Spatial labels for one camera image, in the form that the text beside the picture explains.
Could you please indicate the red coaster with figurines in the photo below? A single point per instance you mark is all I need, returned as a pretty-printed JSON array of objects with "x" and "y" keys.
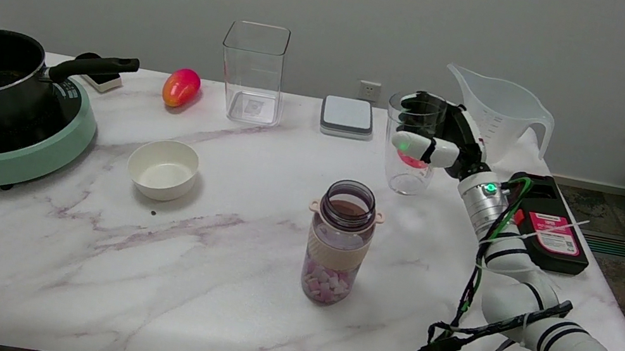
[{"x": 414, "y": 163}]

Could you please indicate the small white black device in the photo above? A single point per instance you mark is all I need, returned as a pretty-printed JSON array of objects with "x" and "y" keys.
[{"x": 104, "y": 82}]

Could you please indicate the small clear measuring cup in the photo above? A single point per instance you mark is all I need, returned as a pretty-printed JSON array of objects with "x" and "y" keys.
[{"x": 407, "y": 183}]

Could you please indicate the red orange mango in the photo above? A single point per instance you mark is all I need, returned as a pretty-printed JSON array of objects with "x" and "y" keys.
[{"x": 180, "y": 88}]

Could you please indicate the green induction cooker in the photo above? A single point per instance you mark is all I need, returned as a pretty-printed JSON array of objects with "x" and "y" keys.
[{"x": 32, "y": 158}]

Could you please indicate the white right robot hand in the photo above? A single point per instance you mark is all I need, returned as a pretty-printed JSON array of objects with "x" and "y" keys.
[{"x": 459, "y": 147}]

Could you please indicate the black box pink label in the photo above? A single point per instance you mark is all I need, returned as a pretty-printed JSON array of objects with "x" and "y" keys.
[{"x": 557, "y": 244}]

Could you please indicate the white bowl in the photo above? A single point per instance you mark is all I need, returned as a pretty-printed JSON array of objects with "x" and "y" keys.
[{"x": 162, "y": 171}]

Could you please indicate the grey white kitchen scale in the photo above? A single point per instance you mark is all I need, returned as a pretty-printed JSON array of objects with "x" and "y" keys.
[{"x": 347, "y": 116}]

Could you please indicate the clear square container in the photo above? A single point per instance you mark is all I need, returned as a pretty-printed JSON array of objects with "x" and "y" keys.
[{"x": 252, "y": 81}]

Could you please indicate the white wall socket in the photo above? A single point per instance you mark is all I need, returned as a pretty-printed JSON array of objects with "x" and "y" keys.
[{"x": 369, "y": 90}]

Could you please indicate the bottle with pink candies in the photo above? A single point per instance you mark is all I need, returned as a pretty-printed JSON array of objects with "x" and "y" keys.
[{"x": 336, "y": 250}]

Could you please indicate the floor vent grille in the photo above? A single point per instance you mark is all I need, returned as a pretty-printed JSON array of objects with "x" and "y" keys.
[{"x": 621, "y": 246}]

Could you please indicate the large clear plastic pitcher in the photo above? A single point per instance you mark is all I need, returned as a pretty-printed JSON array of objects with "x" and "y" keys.
[{"x": 506, "y": 97}]

